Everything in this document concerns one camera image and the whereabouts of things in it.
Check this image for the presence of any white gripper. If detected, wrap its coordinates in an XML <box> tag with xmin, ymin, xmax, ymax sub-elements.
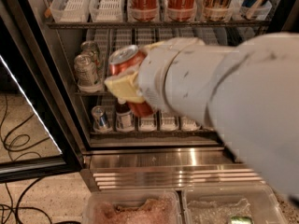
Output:
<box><xmin>105</xmin><ymin>37</ymin><xmax>204</xmax><ymax>111</ymax></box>

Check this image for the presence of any red coke can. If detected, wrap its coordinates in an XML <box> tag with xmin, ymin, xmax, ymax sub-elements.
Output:
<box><xmin>108</xmin><ymin>45</ymin><xmax>154</xmax><ymax>118</ymax></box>
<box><xmin>167</xmin><ymin>0</ymin><xmax>195</xmax><ymax>21</ymax></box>

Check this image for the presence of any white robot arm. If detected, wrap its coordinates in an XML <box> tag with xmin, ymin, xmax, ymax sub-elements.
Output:
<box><xmin>105</xmin><ymin>33</ymin><xmax>299</xmax><ymax>204</ymax></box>

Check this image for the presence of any white green can front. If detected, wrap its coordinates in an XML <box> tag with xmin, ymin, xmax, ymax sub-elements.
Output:
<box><xmin>74</xmin><ymin>54</ymin><xmax>99</xmax><ymax>87</ymax></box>

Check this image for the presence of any white green can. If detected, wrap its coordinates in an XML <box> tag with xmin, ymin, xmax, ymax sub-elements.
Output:
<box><xmin>80</xmin><ymin>40</ymin><xmax>102</xmax><ymax>70</ymax></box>
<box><xmin>74</xmin><ymin>54</ymin><xmax>99</xmax><ymax>87</ymax></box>

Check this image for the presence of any white green can rear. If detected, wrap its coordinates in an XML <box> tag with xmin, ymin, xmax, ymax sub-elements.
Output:
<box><xmin>80</xmin><ymin>40</ymin><xmax>102</xmax><ymax>70</ymax></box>

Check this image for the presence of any blue silver can bottom shelf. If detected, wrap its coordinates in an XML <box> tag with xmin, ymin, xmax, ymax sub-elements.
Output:
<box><xmin>92</xmin><ymin>105</ymin><xmax>110</xmax><ymax>132</ymax></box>

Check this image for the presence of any gold striped can top shelf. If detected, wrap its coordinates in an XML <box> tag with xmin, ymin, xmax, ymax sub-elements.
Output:
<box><xmin>203</xmin><ymin>0</ymin><xmax>232</xmax><ymax>21</ymax></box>

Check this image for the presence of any steel fridge base grille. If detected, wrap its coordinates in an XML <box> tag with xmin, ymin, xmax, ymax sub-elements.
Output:
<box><xmin>80</xmin><ymin>147</ymin><xmax>263</xmax><ymax>191</ymax></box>

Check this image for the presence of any glass fridge door left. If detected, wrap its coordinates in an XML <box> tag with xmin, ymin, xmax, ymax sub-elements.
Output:
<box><xmin>0</xmin><ymin>0</ymin><xmax>84</xmax><ymax>183</ymax></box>

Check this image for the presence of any blue white can top shelf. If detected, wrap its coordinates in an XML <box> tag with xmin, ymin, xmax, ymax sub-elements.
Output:
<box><xmin>240</xmin><ymin>0</ymin><xmax>268</xmax><ymax>20</ymax></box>

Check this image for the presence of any green can in bin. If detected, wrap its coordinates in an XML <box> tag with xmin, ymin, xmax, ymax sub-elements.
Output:
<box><xmin>230</xmin><ymin>217</ymin><xmax>254</xmax><ymax>224</ymax></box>

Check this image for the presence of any brown bottle white cap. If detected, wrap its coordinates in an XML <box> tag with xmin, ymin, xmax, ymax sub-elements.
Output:
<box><xmin>116</xmin><ymin>98</ymin><xmax>135</xmax><ymax>132</ymax></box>

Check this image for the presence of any clear bin with brown contents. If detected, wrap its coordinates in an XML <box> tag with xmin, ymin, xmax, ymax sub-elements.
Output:
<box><xmin>81</xmin><ymin>189</ymin><xmax>182</xmax><ymax>224</ymax></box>

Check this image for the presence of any clear bin with bubble wrap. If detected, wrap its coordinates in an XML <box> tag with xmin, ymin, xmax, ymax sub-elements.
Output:
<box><xmin>181</xmin><ymin>183</ymin><xmax>288</xmax><ymax>224</ymax></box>

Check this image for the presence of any middle wire shelf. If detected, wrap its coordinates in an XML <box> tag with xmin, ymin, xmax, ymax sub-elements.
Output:
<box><xmin>75</xmin><ymin>90</ymin><xmax>110</xmax><ymax>96</ymax></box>

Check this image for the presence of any wire shelf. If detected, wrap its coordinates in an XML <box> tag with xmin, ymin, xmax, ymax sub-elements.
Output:
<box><xmin>46</xmin><ymin>21</ymin><xmax>271</xmax><ymax>30</ymax></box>
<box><xmin>75</xmin><ymin>90</ymin><xmax>110</xmax><ymax>96</ymax></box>
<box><xmin>90</xmin><ymin>130</ymin><xmax>216</xmax><ymax>137</ymax></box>

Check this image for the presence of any bottom wire shelf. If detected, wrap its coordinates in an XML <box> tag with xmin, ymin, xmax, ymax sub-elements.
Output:
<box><xmin>90</xmin><ymin>130</ymin><xmax>216</xmax><ymax>137</ymax></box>

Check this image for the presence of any top wire shelf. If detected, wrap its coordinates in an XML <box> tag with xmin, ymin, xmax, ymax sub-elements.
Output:
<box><xmin>46</xmin><ymin>21</ymin><xmax>271</xmax><ymax>30</ymax></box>

